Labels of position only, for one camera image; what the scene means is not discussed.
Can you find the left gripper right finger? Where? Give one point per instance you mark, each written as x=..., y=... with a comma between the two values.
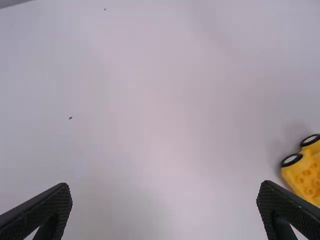
x=282, y=207

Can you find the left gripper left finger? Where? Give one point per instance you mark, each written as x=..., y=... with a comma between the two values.
x=37, y=215

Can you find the yellow toy car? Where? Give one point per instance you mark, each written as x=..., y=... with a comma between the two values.
x=305, y=175

